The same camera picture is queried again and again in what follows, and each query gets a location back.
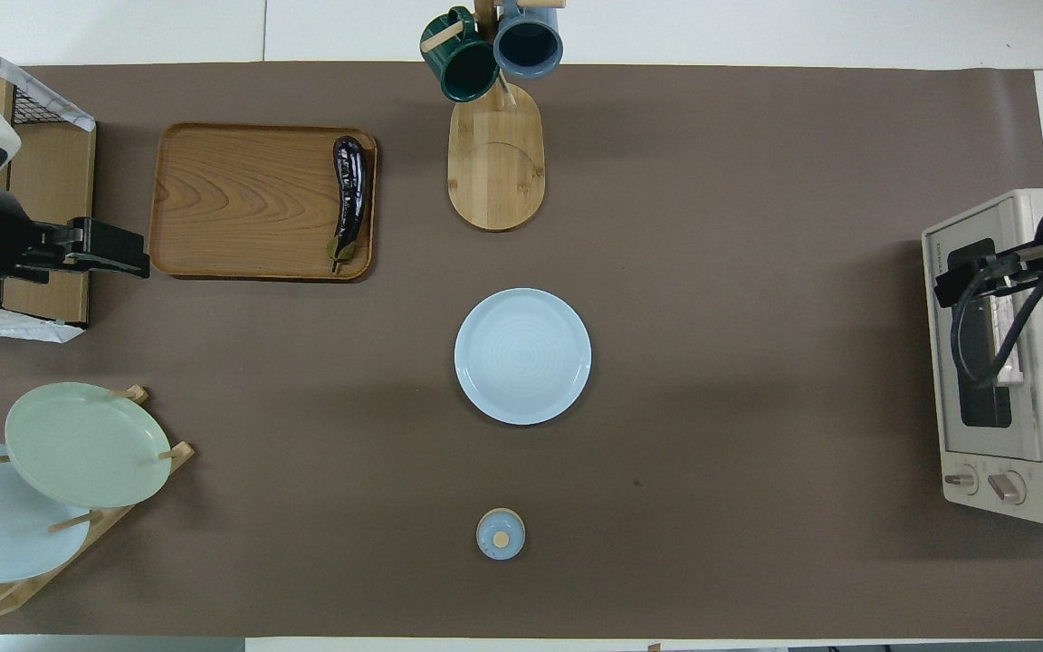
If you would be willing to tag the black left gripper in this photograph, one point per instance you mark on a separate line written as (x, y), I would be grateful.
(110, 249)

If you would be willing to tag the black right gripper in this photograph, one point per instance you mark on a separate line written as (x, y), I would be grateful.
(970, 272)

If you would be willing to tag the glass oven door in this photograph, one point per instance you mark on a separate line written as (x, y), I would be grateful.
(947, 407)

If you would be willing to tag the dark purple eggplant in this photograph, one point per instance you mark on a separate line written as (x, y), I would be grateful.
(349, 181)

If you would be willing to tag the small beige oven knob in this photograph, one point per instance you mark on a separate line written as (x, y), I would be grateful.
(961, 480)

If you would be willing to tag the large beige oven knob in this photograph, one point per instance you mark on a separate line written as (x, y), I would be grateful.
(1007, 487)

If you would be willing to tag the wooden storage box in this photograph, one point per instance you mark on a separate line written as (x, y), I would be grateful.
(51, 181)

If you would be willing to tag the wooden serving tray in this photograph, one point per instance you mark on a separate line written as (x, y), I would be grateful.
(241, 204)

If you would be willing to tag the pale green plate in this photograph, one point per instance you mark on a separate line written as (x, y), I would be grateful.
(87, 444)

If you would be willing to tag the wooden plate rack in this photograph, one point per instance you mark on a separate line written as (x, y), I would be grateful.
(179, 450)

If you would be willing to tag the brown table mat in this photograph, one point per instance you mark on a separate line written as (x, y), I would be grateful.
(712, 407)

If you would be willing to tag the wooden mug tree stand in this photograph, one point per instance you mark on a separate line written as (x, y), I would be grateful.
(494, 172)

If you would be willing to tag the dark green mug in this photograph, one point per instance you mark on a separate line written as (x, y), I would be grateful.
(467, 72)

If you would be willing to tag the blue grey mug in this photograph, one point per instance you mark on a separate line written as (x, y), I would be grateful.
(528, 45)

